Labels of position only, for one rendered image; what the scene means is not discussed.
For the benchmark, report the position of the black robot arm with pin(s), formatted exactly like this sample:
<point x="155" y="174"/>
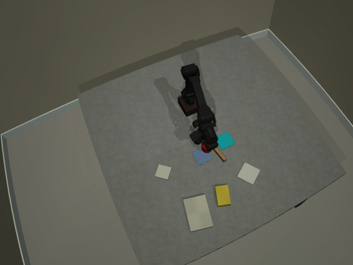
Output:
<point x="205" y="116"/>

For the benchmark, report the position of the yellow rectangular block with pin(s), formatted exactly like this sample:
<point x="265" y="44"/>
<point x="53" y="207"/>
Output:
<point x="222" y="196"/>

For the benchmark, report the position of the brown wooden plank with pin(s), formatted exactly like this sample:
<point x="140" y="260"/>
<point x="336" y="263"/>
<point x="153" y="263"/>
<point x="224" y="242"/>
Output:
<point x="218" y="152"/>

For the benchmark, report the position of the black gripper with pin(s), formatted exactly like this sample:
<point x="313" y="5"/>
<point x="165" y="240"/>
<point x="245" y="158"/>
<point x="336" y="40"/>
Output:
<point x="209" y="147"/>

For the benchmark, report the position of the red cup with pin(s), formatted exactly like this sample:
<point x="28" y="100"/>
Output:
<point x="204" y="148"/>

